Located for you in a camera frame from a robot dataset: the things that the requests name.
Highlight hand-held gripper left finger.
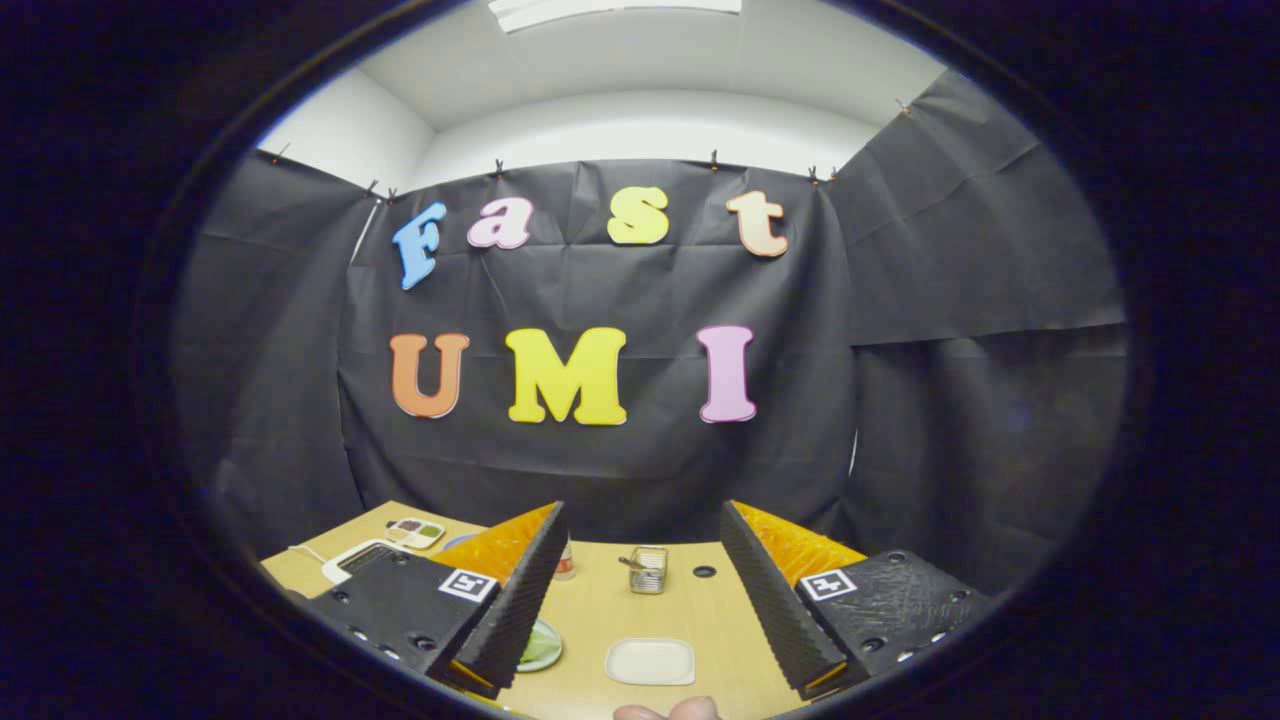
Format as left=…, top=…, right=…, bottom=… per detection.
left=285, top=500, right=569, bottom=701

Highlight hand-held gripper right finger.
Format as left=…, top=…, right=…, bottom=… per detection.
left=718, top=498, right=1001, bottom=701

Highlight light green plate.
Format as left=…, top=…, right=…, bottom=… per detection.
left=515, top=618, right=564, bottom=673

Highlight white divided seasoning tray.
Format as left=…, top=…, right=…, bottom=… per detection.
left=385, top=516, right=447, bottom=551

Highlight small white square dish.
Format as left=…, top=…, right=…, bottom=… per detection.
left=604, top=638, right=696, bottom=687

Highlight white toaster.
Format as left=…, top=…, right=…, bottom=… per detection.
left=322, top=538, right=411, bottom=586

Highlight ceiling light panel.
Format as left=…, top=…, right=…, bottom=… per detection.
left=488, top=0, right=743, bottom=34

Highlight metal wire basket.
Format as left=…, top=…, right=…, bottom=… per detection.
left=628, top=545, right=669, bottom=596

